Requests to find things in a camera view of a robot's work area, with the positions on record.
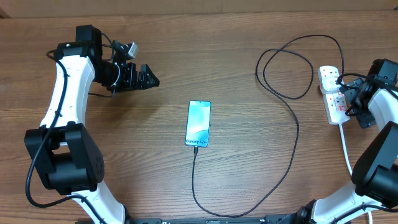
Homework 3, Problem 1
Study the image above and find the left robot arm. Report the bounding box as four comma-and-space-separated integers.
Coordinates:
24, 25, 160, 223

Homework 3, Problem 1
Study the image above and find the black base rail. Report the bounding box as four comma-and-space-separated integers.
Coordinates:
127, 213, 296, 224

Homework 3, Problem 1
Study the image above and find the white power strip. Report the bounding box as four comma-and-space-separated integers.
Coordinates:
318, 65, 349, 125

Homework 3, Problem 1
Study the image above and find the white power strip cord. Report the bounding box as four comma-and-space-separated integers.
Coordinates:
338, 123, 374, 224

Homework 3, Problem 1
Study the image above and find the white charger plug adapter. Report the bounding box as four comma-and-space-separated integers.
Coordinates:
320, 77, 341, 94

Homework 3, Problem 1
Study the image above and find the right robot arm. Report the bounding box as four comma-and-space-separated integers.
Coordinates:
280, 59, 397, 223

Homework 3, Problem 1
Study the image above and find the black USB charging cable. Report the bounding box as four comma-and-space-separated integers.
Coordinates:
191, 34, 345, 218

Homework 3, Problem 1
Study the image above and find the Galaxy S24+ smartphone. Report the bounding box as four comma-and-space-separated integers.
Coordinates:
185, 100, 211, 147

